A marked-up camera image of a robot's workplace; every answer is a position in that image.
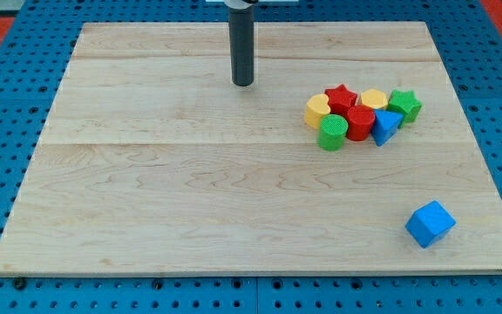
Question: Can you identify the yellow heart block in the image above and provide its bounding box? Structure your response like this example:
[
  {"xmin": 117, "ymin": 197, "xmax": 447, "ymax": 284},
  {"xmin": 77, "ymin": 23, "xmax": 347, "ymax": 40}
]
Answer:
[{"xmin": 304, "ymin": 93, "xmax": 330, "ymax": 129}]

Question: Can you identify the green cylinder block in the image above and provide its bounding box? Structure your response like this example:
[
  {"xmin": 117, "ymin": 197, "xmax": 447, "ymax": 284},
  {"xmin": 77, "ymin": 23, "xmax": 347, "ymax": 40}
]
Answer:
[{"xmin": 317, "ymin": 114, "xmax": 349, "ymax": 151}]

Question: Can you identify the light wooden board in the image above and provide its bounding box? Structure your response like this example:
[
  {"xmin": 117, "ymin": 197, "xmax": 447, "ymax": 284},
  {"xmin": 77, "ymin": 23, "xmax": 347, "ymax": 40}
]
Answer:
[{"xmin": 0, "ymin": 22, "xmax": 502, "ymax": 277}]

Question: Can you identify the red star block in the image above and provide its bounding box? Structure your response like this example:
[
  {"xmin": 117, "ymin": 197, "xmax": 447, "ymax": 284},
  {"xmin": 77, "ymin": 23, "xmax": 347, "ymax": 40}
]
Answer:
[{"xmin": 324, "ymin": 84, "xmax": 357, "ymax": 118}]

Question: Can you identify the red cylinder block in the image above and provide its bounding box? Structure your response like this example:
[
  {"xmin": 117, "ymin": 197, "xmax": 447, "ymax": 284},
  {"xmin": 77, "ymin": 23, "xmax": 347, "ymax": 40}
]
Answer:
[{"xmin": 346, "ymin": 106, "xmax": 376, "ymax": 141}]

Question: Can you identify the yellow hexagon block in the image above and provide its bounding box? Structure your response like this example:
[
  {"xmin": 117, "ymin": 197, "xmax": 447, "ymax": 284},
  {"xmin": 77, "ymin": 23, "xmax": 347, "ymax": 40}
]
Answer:
[{"xmin": 359, "ymin": 89, "xmax": 388, "ymax": 110}]

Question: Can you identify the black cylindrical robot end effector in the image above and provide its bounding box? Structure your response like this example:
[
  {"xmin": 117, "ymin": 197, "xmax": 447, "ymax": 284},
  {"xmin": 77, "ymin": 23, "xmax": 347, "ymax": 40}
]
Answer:
[{"xmin": 224, "ymin": 0, "xmax": 257, "ymax": 86}]

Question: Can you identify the blue triangle block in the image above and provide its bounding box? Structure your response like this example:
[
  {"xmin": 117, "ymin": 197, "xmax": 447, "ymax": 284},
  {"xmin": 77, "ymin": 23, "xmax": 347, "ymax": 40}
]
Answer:
[{"xmin": 370, "ymin": 110, "xmax": 404, "ymax": 147}]

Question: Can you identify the green star block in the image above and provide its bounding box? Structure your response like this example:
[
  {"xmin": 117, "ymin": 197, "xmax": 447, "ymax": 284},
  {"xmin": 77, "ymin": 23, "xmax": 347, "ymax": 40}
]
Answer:
[{"xmin": 387, "ymin": 90, "xmax": 423, "ymax": 128}]

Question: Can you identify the blue cube block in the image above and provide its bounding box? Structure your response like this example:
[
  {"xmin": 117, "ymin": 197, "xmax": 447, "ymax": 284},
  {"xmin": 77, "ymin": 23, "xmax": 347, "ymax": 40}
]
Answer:
[{"xmin": 404, "ymin": 201, "xmax": 456, "ymax": 249}]

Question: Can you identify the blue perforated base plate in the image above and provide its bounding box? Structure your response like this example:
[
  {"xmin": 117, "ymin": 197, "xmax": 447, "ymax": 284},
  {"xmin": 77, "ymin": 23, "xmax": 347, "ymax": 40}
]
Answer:
[{"xmin": 0, "ymin": 0, "xmax": 502, "ymax": 313}]

